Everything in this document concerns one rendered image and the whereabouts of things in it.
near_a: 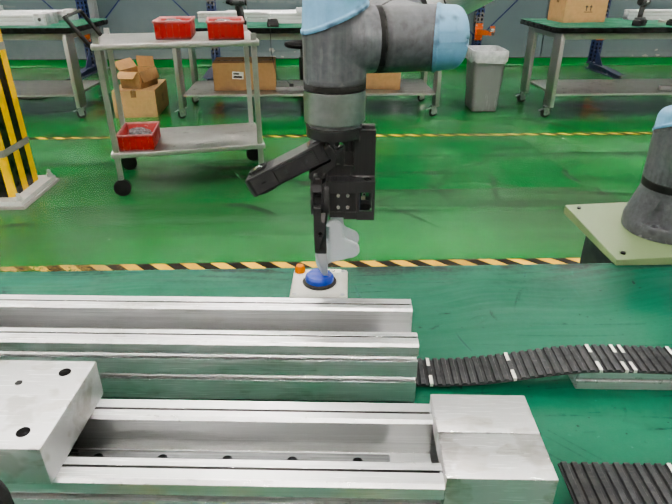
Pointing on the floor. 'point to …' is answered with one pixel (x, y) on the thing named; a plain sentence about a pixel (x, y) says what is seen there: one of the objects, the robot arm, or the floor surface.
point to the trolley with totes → (183, 38)
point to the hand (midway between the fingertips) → (320, 266)
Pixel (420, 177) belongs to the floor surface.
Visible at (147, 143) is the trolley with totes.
